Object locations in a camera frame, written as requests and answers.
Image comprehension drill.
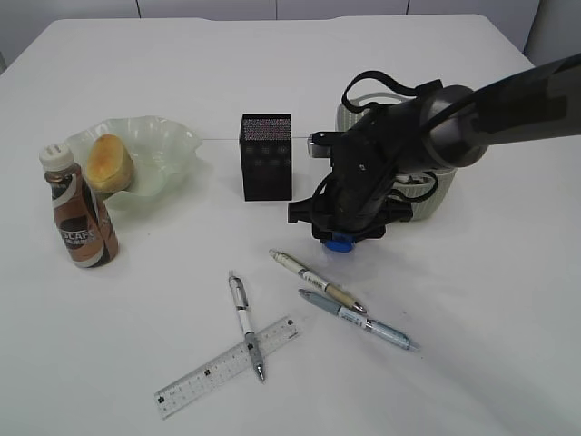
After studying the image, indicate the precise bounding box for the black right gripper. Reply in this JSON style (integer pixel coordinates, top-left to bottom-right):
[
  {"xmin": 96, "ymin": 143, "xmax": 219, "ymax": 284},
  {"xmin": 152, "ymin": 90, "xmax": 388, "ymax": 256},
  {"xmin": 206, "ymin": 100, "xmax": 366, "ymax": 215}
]
[{"xmin": 287, "ymin": 181, "xmax": 412, "ymax": 242}]

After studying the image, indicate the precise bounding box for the blue pencil sharpener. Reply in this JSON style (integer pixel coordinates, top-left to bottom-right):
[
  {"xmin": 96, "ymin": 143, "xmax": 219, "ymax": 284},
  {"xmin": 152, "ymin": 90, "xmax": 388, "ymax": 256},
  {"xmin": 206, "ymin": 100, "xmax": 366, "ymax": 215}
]
[{"xmin": 323, "ymin": 233, "xmax": 356, "ymax": 253}]

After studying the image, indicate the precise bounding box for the white grey pen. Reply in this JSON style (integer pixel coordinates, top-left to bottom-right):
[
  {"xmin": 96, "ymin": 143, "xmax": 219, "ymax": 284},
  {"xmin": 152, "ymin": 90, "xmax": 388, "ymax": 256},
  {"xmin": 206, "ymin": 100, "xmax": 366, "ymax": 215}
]
[{"xmin": 228, "ymin": 271, "xmax": 266, "ymax": 383}]

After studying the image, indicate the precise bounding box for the yellow bread loaf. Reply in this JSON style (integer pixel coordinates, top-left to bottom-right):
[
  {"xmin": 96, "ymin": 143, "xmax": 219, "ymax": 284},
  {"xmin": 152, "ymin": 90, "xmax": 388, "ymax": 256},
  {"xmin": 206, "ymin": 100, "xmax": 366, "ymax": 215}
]
[{"xmin": 85, "ymin": 134, "xmax": 134, "ymax": 193}]

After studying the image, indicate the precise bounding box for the brown coffee bottle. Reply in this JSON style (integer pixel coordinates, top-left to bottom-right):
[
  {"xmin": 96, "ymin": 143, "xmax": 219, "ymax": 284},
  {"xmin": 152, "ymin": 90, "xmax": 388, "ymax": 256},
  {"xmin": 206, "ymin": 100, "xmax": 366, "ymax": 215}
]
[{"xmin": 39, "ymin": 144, "xmax": 119, "ymax": 268}]

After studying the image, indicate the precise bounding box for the clear plastic ruler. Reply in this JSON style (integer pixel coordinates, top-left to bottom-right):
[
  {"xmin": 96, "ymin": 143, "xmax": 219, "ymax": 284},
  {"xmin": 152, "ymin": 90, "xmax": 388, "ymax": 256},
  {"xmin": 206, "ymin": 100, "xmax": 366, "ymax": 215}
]
[{"xmin": 153, "ymin": 314, "xmax": 305, "ymax": 420}]

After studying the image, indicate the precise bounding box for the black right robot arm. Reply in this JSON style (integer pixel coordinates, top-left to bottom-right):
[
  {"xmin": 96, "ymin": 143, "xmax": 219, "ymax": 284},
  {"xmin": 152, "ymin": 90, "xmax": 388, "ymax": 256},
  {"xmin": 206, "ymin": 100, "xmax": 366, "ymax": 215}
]
[{"xmin": 288, "ymin": 55, "xmax": 580, "ymax": 243}]

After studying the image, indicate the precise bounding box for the green plastic basket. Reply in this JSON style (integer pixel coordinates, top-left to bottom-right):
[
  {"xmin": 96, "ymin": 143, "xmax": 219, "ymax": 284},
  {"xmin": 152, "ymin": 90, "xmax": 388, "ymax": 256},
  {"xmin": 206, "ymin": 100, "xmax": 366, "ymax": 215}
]
[{"xmin": 335, "ymin": 104, "xmax": 457, "ymax": 222}]

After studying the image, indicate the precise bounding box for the beige grip pen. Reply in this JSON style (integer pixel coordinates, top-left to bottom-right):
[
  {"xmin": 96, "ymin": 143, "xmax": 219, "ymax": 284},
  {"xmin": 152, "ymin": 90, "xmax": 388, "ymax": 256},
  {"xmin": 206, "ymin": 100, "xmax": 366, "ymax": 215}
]
[{"xmin": 269, "ymin": 249, "xmax": 368, "ymax": 314}]

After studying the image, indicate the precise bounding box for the black mesh pen holder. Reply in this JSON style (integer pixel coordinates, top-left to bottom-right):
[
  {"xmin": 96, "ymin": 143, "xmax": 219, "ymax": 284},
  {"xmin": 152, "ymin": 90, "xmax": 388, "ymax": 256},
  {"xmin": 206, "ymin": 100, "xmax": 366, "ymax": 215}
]
[{"xmin": 239, "ymin": 114, "xmax": 292, "ymax": 202}]

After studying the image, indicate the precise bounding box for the light blue pen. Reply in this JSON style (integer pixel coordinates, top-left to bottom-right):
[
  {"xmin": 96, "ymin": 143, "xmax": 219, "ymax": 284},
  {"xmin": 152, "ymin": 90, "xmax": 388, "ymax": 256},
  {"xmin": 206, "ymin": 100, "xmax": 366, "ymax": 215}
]
[{"xmin": 299, "ymin": 289, "xmax": 419, "ymax": 352}]

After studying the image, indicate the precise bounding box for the translucent green wavy bowl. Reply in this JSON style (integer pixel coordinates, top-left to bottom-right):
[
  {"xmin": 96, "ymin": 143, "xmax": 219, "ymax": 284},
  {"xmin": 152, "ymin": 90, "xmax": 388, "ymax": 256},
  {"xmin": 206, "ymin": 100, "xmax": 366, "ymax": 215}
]
[{"xmin": 64, "ymin": 115, "xmax": 202, "ymax": 211}]

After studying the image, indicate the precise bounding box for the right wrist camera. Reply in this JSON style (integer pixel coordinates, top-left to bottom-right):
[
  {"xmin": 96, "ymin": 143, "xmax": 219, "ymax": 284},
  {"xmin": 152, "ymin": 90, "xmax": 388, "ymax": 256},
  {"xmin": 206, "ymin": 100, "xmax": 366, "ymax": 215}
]
[{"xmin": 307, "ymin": 132, "xmax": 343, "ymax": 159}]

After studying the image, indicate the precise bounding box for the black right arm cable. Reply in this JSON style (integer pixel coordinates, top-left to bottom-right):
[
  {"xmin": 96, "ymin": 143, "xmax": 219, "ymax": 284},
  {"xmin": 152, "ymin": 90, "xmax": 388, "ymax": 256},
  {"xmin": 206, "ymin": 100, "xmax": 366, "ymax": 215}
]
[{"xmin": 310, "ymin": 70, "xmax": 439, "ymax": 228}]

